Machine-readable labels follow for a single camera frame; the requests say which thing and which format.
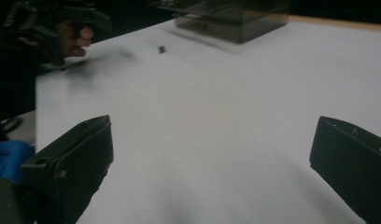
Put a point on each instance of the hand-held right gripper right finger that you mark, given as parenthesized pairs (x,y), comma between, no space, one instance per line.
(353,161)

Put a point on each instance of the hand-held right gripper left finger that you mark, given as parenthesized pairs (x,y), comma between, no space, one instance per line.
(76,161)

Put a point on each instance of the blue cloth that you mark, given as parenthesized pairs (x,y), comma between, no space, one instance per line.
(9,158)

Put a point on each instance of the small dark block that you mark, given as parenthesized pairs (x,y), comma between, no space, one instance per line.
(161,49)

